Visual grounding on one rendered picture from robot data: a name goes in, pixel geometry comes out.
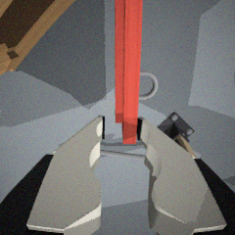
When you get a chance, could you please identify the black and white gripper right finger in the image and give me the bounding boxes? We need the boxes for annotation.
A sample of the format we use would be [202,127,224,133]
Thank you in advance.
[137,117,235,235]

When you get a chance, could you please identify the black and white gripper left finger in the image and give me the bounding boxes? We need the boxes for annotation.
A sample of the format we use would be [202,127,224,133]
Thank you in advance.
[0,116,105,235]

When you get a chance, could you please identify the brown wooden cabinet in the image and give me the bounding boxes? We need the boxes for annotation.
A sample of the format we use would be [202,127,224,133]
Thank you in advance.
[0,0,158,144]

